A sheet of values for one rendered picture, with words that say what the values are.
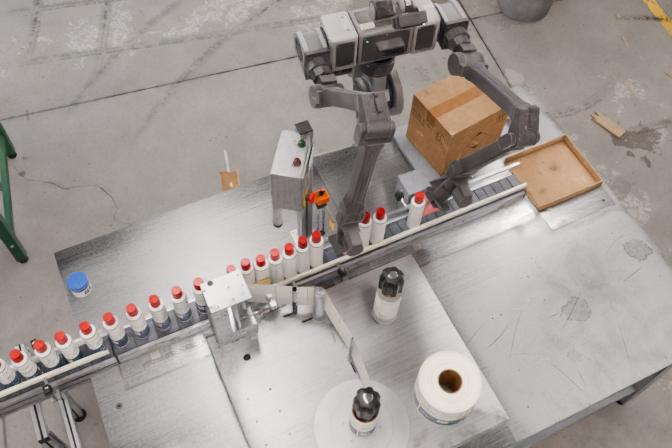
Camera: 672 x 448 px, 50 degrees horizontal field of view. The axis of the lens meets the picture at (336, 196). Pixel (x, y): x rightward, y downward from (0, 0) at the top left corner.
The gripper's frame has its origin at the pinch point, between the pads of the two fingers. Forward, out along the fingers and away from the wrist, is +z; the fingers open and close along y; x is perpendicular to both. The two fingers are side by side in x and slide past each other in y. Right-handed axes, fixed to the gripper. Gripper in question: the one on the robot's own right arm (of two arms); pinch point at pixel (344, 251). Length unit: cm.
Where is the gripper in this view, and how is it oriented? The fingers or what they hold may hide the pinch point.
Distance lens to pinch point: 253.9
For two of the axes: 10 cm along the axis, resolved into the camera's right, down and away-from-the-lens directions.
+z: -0.2, 5.5, 8.4
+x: -4.2, -7.6, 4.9
